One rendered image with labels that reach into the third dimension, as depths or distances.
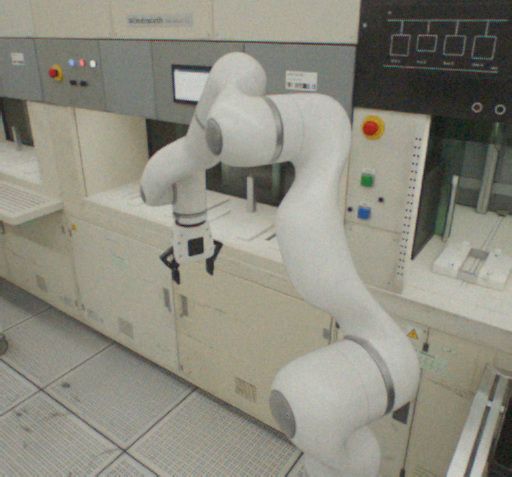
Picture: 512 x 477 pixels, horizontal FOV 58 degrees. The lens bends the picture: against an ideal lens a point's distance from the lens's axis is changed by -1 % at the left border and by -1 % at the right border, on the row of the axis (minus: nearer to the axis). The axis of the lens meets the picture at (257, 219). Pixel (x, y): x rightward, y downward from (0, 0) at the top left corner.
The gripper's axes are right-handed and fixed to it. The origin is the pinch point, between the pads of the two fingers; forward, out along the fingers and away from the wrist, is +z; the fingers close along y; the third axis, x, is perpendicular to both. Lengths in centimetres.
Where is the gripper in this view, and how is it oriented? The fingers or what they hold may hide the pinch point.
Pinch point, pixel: (193, 274)
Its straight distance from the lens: 121.5
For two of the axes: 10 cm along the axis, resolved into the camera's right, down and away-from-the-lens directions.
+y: 8.7, -1.9, 4.6
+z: 0.0, 9.2, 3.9
